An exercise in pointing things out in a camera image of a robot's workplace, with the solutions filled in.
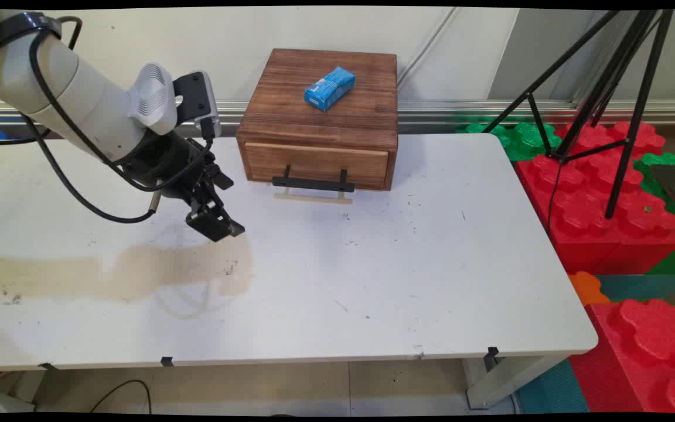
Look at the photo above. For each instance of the large red foam block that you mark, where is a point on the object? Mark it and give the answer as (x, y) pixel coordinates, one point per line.
(595, 211)

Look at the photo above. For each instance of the black table clip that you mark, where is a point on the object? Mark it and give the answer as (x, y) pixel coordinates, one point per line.
(167, 361)
(48, 366)
(492, 353)

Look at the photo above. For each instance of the white table leg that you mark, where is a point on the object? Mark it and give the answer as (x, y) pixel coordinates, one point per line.
(507, 381)

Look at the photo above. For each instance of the dark smartphone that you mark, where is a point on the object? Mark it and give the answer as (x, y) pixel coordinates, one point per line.
(674, 184)

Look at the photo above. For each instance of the orange foam block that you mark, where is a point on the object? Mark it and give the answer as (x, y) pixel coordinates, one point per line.
(588, 288)

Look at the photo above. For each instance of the black tripod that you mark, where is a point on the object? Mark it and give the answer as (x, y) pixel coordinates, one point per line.
(619, 76)

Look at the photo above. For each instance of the teal floor mat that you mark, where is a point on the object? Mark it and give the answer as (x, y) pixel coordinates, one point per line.
(551, 390)

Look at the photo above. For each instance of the blue cardboard box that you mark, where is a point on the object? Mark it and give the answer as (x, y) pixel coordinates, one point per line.
(330, 88)

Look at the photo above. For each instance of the brown wooden drawer cabinet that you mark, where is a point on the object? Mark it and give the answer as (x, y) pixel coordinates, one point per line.
(326, 117)

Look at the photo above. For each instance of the white wall conduit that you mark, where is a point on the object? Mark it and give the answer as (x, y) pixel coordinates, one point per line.
(428, 44)

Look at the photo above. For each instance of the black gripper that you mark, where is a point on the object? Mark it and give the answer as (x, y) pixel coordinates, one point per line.
(164, 158)

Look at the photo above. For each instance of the teal foam block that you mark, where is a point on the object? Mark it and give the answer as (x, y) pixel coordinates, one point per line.
(642, 287)

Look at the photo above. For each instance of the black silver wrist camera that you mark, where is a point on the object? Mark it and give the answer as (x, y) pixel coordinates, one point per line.
(200, 99)

